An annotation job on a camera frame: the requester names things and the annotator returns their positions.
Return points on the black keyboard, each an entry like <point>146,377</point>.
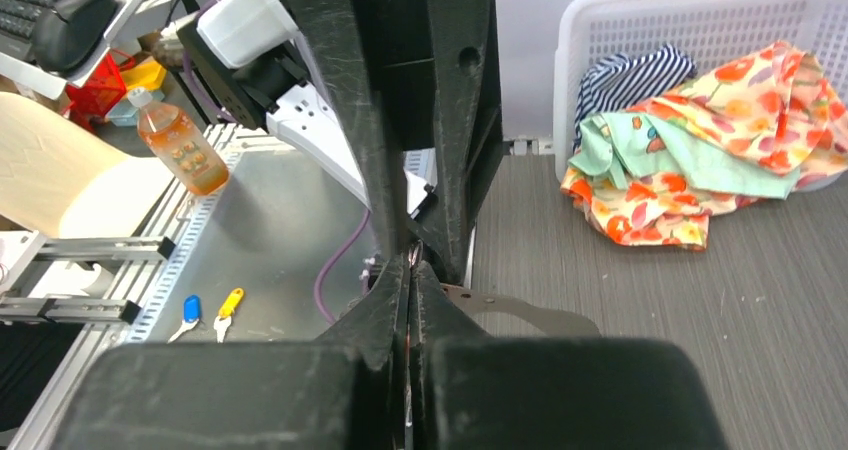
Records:
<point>33,3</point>

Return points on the beige chair back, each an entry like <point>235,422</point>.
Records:
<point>64,182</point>

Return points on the mint green cloth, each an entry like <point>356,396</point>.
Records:
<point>621,146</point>

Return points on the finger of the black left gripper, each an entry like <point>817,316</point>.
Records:
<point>460,98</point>
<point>332,31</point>

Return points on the orange drink bottle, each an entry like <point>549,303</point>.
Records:
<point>174,138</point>

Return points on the orange floral cloth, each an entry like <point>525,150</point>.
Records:
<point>760,127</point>

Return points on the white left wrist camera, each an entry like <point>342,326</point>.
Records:
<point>239,31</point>

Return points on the red small basket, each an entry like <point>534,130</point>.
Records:
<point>97,96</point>

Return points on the aluminium frame rails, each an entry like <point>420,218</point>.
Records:
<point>64,281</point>

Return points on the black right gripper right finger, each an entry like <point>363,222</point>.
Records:
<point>472,390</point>

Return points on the white plastic basket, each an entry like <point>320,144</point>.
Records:
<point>712,32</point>

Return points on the blue striped cloth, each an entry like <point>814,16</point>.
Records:
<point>619,81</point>

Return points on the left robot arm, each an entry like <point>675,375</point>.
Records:
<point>398,100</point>

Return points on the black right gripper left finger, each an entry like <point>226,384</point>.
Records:
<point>342,390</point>

